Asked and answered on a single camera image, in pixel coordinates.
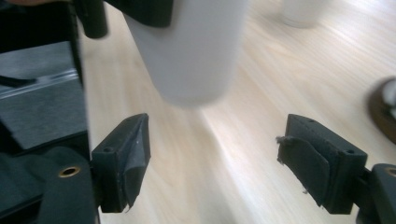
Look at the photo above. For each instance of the metal floor rail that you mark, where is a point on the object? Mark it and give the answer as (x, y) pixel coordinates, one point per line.
(37, 85)

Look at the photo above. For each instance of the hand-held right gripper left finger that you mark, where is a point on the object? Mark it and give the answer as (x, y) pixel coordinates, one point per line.
(116, 168)

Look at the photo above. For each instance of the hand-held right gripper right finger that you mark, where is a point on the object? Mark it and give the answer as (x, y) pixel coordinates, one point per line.
(330, 168)

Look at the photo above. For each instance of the black curtain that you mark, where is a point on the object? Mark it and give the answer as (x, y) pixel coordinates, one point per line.
(34, 28)

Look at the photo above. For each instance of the white paper cup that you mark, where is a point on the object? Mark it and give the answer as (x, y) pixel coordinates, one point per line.
(193, 59)
(302, 12)

